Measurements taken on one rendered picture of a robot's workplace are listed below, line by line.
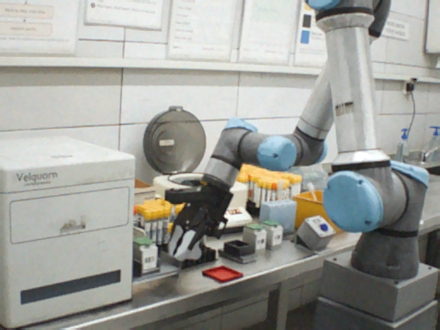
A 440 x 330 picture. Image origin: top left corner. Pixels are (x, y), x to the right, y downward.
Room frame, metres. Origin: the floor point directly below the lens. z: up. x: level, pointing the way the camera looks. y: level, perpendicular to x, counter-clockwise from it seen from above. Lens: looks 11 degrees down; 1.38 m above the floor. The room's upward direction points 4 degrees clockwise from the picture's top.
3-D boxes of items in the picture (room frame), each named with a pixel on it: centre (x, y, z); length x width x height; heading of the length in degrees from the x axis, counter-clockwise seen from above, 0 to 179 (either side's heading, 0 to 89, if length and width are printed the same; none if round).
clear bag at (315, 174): (2.37, -0.34, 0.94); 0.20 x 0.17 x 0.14; 118
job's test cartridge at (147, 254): (1.21, 0.15, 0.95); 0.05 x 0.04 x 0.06; 45
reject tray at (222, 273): (1.32, -0.02, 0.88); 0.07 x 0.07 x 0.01; 45
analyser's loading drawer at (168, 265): (1.19, 0.16, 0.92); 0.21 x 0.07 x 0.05; 135
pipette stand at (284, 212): (1.65, -0.17, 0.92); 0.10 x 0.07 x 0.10; 127
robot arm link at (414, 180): (1.21, -0.37, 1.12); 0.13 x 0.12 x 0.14; 135
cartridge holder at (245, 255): (1.45, -0.06, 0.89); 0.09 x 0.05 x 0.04; 45
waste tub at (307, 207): (1.76, -0.31, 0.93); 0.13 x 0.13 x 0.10; 50
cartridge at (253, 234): (1.51, -0.10, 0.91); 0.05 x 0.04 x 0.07; 45
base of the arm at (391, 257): (1.22, -0.37, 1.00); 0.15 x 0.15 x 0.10
